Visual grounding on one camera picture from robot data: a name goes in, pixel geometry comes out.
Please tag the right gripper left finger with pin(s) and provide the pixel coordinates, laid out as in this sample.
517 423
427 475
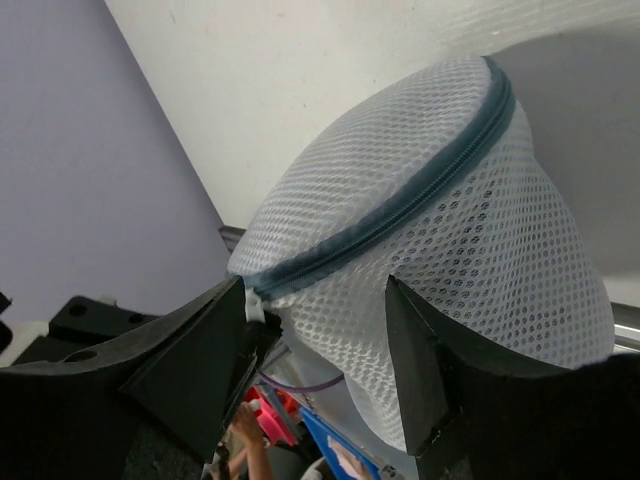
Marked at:
151 403

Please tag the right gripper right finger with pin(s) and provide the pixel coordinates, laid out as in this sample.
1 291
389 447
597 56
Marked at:
473 409

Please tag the white mesh laundry bag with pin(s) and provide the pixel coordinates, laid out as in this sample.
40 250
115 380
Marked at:
433 181

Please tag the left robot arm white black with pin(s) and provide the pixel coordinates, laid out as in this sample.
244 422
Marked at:
82 322

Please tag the person hand in background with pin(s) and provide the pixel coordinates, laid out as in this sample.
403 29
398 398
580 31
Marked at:
246 427

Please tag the pink red background objects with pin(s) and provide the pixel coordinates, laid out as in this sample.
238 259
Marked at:
277 414

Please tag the blue storage bin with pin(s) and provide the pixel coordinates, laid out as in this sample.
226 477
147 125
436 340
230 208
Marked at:
351 449

